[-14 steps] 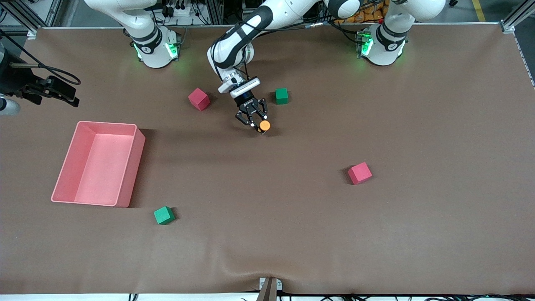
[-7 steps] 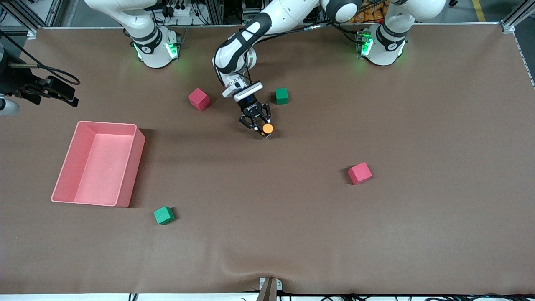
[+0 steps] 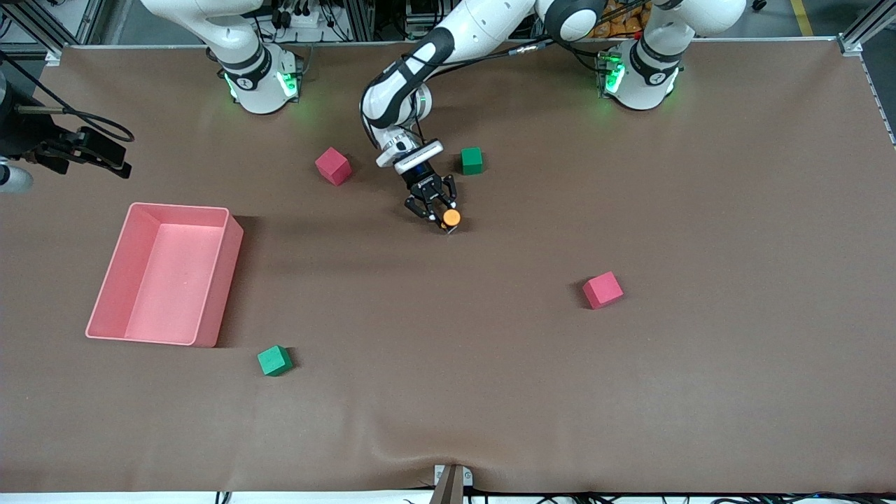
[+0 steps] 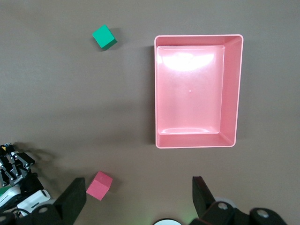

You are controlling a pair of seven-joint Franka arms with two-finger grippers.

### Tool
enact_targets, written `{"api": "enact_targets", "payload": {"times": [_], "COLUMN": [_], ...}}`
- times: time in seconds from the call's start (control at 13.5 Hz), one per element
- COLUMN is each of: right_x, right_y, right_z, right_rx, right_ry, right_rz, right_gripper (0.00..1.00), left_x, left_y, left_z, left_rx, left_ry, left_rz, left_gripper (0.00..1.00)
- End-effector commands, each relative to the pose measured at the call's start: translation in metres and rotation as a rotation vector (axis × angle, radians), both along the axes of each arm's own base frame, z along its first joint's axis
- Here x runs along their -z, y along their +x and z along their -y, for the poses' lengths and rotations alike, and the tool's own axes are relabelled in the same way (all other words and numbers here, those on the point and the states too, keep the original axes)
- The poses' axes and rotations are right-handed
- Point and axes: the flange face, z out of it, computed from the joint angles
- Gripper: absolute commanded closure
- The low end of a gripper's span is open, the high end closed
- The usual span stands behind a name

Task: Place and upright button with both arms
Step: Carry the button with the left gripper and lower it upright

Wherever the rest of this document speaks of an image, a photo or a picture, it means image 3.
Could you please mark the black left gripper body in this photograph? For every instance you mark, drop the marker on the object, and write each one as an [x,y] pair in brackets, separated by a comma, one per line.
[428,187]

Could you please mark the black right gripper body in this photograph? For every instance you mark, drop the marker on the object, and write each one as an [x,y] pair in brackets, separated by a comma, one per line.
[29,135]

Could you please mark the orange-capped push button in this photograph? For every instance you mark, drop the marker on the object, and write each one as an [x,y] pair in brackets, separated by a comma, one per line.
[451,218]

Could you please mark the green foam cube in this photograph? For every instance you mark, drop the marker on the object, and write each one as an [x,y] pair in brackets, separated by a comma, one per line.
[472,161]
[274,361]

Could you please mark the red foam cube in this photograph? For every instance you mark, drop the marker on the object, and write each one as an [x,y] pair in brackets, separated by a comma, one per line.
[602,290]
[332,166]

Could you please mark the pink plastic bin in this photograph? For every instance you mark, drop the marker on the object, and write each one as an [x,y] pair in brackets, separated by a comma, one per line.
[168,308]

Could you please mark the brown table mat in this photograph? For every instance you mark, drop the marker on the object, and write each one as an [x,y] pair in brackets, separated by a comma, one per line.
[448,385]

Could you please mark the white power strip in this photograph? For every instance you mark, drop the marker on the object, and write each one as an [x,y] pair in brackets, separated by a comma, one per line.
[301,17]

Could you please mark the orange packet pile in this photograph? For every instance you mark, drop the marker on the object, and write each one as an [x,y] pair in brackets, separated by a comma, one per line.
[616,24]

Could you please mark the aluminium frame profile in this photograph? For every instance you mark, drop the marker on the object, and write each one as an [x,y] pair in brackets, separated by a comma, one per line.
[49,28]
[864,28]

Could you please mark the camera mount post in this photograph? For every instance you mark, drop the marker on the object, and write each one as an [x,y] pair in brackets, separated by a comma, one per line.
[451,486]

